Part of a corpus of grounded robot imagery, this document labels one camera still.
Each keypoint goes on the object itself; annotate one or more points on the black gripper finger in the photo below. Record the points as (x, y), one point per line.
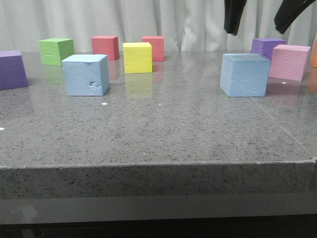
(288, 11)
(233, 13)

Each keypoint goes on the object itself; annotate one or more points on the purple foam cube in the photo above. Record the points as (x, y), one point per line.
(264, 46)
(12, 70)

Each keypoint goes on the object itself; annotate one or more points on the red foam cube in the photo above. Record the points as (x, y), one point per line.
(106, 45)
(157, 43)

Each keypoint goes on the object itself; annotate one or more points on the pink foam cube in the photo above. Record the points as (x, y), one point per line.
(289, 62)

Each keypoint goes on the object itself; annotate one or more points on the white curtain backdrop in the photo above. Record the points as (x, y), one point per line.
(187, 25)

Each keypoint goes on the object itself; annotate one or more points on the green foam cube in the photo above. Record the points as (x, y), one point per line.
(54, 50)

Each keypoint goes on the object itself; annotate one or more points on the yellow foam cube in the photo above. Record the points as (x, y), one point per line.
(137, 57)

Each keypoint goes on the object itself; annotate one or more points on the light blue foam cube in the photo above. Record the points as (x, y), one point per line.
(244, 75)
(86, 75)

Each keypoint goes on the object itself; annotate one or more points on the orange foam cube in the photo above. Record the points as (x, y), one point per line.
(314, 55)

